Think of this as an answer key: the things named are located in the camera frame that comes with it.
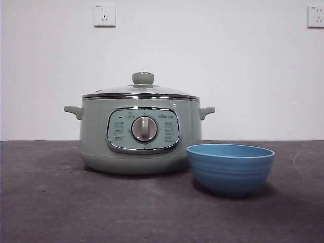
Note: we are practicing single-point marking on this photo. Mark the glass lid with green knob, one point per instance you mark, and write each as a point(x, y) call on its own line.
point(143, 78)

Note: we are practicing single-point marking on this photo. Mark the pale green electric steamer pot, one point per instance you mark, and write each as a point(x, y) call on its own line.
point(96, 152)

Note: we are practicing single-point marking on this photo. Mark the blue ribbed bowl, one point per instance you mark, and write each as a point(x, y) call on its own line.
point(230, 174)

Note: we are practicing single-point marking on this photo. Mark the white wall socket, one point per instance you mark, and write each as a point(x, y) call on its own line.
point(105, 15)
point(316, 16)

